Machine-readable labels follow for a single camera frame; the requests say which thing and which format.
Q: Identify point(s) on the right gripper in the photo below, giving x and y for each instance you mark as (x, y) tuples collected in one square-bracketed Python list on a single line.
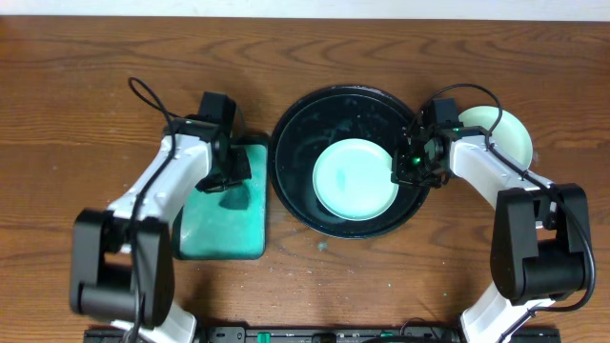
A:
[(400, 173)]

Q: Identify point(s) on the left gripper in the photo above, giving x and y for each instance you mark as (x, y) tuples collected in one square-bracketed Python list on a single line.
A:
[(229, 173)]

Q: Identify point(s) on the dark green scrub sponge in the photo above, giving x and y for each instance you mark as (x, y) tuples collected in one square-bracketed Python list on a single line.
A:
[(236, 198)]

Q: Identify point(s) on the mint green plate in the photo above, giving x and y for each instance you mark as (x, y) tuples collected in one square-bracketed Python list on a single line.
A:
[(510, 133), (352, 179)]

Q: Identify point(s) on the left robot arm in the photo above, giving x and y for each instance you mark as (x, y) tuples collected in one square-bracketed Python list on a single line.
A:
[(122, 257)]

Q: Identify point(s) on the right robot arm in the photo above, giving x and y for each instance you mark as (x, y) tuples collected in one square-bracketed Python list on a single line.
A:
[(541, 257)]

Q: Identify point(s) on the rectangular green soapy tray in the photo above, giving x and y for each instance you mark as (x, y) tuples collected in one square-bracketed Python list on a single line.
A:
[(205, 231)]

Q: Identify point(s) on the round black tray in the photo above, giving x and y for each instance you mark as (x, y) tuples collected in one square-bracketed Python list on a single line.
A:
[(314, 123)]

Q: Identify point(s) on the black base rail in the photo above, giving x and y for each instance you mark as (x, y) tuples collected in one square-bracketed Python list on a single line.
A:
[(243, 335)]

